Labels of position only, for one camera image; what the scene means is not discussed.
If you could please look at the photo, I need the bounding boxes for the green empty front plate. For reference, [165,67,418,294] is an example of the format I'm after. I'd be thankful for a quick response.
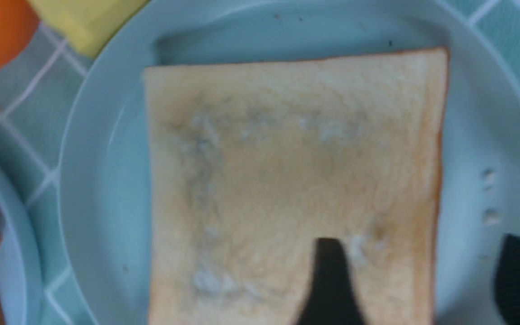
[58,0,520,325]

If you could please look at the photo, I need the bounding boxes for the grey bread plate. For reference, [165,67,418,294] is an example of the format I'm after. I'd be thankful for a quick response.
[0,169,42,325]

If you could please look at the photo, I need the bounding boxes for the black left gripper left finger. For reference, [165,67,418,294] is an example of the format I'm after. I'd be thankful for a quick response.
[297,238,365,325]

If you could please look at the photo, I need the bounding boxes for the yellow cube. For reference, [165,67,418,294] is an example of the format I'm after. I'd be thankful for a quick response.
[29,0,147,58]

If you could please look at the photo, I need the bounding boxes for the toast slice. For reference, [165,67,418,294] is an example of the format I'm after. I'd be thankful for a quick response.
[143,47,449,325]

